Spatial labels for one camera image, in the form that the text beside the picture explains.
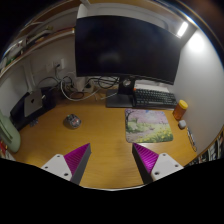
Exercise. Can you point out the transparent computer mouse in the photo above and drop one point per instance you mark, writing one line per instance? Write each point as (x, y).
(72, 121)

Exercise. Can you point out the silver mac mini computer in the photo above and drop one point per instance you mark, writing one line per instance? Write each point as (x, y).
(33, 102)

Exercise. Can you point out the black monitor stand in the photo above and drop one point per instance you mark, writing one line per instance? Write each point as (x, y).
(122, 97)

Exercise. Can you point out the wooden wall shelf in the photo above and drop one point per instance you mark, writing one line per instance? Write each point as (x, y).
(24, 47)

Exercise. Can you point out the black box under computer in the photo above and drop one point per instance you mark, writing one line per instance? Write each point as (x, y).
(17, 113)

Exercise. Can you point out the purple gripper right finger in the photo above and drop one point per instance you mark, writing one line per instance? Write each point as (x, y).
(153, 166)

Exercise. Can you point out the small white earbuds case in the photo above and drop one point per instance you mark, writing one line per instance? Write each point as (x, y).
(182, 124)

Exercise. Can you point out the green desk fan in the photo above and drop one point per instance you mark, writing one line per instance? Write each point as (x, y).
(9, 134)

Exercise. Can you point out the orange pill bottle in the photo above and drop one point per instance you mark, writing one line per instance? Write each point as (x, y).
(180, 109)

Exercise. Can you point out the black computer monitor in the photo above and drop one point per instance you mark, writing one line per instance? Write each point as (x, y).
(121, 46)

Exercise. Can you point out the white power strip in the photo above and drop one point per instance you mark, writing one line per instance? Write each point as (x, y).
(88, 88)

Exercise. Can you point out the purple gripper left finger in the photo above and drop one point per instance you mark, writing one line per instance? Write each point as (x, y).
(71, 166)

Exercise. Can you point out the cherry blossom mouse pad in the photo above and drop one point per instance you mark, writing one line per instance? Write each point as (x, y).
(147, 126)

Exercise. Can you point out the black mechanical keyboard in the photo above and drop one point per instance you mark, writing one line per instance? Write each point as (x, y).
(143, 98)

